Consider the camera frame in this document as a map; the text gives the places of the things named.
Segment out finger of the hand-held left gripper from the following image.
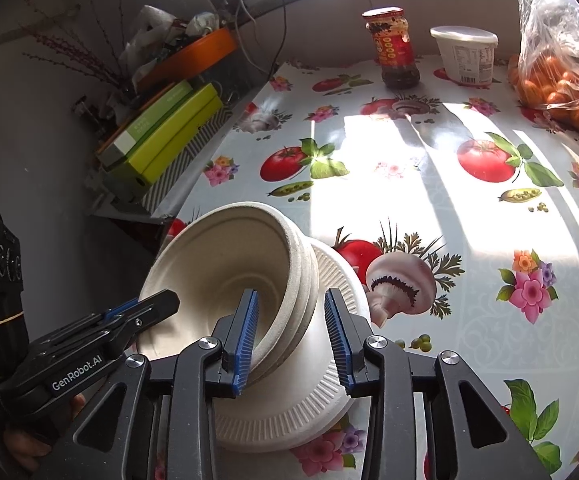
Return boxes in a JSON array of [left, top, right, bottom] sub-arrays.
[[94, 289, 180, 356], [32, 297, 140, 345]]

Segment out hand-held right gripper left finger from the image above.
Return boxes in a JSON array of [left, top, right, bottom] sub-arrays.
[[30, 288, 261, 480]]

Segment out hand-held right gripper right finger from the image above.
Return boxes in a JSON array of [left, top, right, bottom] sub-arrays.
[[323, 287, 553, 480]]

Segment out white foam plate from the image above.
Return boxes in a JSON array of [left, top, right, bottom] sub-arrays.
[[214, 239, 373, 452]]

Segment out person's left hand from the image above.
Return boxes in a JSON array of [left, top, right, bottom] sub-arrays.
[[2, 392, 88, 473]]

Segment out side shelf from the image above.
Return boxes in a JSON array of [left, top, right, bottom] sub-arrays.
[[90, 170, 180, 223]]

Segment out striped flat box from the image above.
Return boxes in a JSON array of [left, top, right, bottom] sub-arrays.
[[142, 110, 235, 211]]

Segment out lime green flat box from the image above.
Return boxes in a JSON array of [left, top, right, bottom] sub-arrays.
[[104, 82, 224, 186]]

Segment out fruit print tablecloth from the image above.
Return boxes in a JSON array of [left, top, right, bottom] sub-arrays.
[[152, 57, 579, 480]]

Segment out dark green flat box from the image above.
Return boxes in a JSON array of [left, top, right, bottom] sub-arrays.
[[97, 80, 194, 166]]

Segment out dried branches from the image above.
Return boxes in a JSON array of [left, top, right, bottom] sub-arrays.
[[20, 0, 130, 93]]

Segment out orange basin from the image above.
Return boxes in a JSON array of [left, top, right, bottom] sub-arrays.
[[137, 26, 240, 92]]

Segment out red label sauce jar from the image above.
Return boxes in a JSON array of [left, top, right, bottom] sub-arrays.
[[361, 6, 421, 87]]

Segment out white plastic tub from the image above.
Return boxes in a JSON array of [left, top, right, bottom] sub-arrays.
[[429, 25, 499, 86]]

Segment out plastic bag of oranges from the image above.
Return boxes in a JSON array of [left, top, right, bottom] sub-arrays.
[[507, 0, 579, 148]]

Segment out dark cable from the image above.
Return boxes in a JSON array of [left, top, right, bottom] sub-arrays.
[[240, 0, 290, 83]]

